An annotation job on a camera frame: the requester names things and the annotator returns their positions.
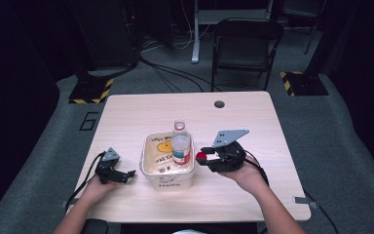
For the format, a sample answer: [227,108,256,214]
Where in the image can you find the black seat cushion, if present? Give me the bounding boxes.
[83,218,110,234]

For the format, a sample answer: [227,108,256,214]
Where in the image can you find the black floor cables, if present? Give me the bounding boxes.
[138,54,222,94]

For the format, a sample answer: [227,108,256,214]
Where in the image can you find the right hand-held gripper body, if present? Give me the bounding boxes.
[208,129,250,174]

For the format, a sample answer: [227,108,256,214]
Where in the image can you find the black stand with striped base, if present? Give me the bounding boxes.
[67,0,115,105]
[280,0,330,98]

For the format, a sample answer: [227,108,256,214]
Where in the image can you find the white desk frame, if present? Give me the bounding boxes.
[191,0,275,64]

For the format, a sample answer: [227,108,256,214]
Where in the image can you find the dark equipment cabinet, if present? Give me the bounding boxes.
[67,0,141,71]

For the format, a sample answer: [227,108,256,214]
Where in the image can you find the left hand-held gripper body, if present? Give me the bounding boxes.
[95,147,129,185]

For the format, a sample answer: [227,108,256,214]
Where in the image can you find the black folding chair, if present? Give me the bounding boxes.
[210,18,285,93]

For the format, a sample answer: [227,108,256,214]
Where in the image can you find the black cable at table edge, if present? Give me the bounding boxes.
[302,188,340,234]

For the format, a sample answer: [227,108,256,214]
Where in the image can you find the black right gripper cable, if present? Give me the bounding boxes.
[243,149,271,188]

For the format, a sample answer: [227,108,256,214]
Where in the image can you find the clear plastic water bottle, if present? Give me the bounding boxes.
[170,120,192,166]

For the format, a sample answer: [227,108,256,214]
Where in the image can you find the person's right hand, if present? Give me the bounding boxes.
[217,155,270,197]

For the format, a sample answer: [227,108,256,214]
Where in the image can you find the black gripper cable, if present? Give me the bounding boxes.
[243,149,271,188]
[64,150,107,214]

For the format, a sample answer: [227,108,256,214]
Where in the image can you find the white bin with printed bag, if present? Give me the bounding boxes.
[138,130,197,192]

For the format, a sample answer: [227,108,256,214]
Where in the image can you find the white floor cables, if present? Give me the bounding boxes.
[140,0,212,53]

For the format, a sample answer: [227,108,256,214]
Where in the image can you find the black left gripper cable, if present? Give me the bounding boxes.
[64,150,107,214]

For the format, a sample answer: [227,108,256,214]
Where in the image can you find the grey table edge clamp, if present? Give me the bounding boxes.
[59,198,80,210]
[292,195,319,210]

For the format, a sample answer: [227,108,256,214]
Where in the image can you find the person's left hand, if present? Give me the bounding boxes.
[82,176,121,207]

